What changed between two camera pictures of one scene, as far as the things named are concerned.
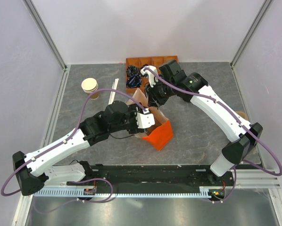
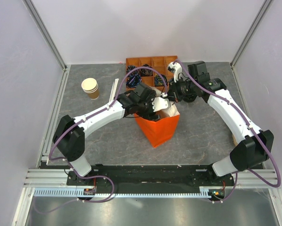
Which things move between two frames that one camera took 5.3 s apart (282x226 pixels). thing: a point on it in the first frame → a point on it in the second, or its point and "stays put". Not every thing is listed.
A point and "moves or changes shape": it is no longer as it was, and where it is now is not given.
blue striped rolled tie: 134,81 stays put
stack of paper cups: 90,85 stays put
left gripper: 135,129 → 145,115
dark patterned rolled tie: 132,69 stays put
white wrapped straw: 112,93 stays put
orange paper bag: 161,133 moves or changes shape
